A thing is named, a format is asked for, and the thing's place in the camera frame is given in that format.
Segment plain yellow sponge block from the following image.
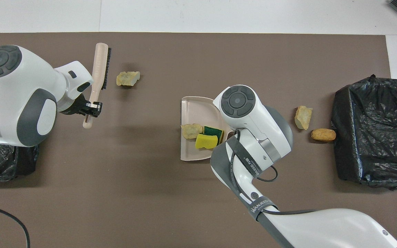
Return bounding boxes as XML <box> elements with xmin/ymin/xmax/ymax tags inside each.
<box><xmin>195</xmin><ymin>134</ymin><xmax>218</xmax><ymax>150</ymax></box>

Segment yellow sponge with green pad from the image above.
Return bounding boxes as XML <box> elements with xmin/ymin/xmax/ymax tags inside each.
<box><xmin>203</xmin><ymin>126</ymin><xmax>225</xmax><ymax>143</ymax></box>

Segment beige hand brush black bristles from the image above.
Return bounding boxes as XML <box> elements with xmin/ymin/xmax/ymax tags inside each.
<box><xmin>83</xmin><ymin>43</ymin><xmax>111</xmax><ymax>129</ymax></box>

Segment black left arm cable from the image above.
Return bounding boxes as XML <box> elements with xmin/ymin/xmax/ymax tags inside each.
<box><xmin>0</xmin><ymin>203</ymin><xmax>31</xmax><ymax>248</ymax></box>

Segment beige plastic dustpan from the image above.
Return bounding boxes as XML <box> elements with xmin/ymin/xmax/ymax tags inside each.
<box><xmin>180</xmin><ymin>96</ymin><xmax>235</xmax><ymax>162</ymax></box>

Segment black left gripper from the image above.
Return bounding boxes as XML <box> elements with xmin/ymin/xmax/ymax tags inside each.
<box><xmin>59</xmin><ymin>95</ymin><xmax>102</xmax><ymax>118</ymax></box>

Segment orange-brown bread roll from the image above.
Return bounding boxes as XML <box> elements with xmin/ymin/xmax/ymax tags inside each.
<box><xmin>311</xmin><ymin>128</ymin><xmax>336</xmax><ymax>142</ymax></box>

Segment brown table mat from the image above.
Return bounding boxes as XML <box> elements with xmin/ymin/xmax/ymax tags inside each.
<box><xmin>0</xmin><ymin>32</ymin><xmax>397</xmax><ymax>248</ymax></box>

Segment beige foam chunk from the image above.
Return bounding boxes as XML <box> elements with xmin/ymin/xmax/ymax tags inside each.
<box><xmin>181</xmin><ymin>123</ymin><xmax>203</xmax><ymax>140</ymax></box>
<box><xmin>294</xmin><ymin>106</ymin><xmax>313</xmax><ymax>130</ymax></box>
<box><xmin>116</xmin><ymin>71</ymin><xmax>141</xmax><ymax>86</ymax></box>

